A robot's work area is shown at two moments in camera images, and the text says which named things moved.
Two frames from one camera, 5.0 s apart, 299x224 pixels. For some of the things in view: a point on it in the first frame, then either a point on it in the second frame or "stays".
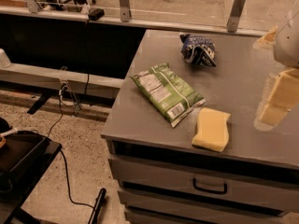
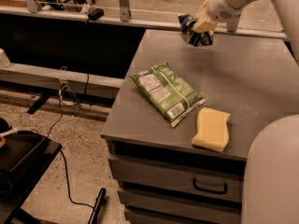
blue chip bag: x=198 y=50 -> x=192 y=35
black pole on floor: x=97 y=206 stays
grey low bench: x=64 y=81 stays
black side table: x=25 y=159 stays
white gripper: x=288 y=44 -> x=219 y=6
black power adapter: x=95 y=14 stays
